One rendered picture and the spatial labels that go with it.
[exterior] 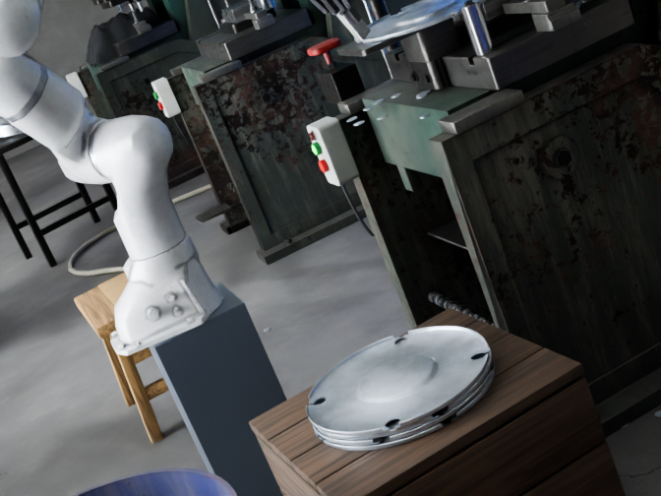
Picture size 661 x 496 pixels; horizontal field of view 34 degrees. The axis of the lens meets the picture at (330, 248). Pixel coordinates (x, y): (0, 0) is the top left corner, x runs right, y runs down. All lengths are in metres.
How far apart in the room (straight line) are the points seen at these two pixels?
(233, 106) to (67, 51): 5.07
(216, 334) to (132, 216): 0.26
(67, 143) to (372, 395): 0.69
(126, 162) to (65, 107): 0.14
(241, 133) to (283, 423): 1.97
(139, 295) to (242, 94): 1.68
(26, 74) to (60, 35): 6.72
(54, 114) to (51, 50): 6.70
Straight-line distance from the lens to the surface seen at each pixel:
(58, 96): 1.87
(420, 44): 2.06
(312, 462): 1.60
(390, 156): 2.27
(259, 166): 3.62
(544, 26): 1.97
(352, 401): 1.65
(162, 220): 1.97
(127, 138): 1.88
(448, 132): 1.88
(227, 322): 2.00
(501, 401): 1.56
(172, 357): 1.99
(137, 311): 1.99
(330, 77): 2.33
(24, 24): 1.75
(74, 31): 8.58
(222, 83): 3.56
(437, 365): 1.65
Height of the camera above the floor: 1.10
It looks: 18 degrees down
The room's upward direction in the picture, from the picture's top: 22 degrees counter-clockwise
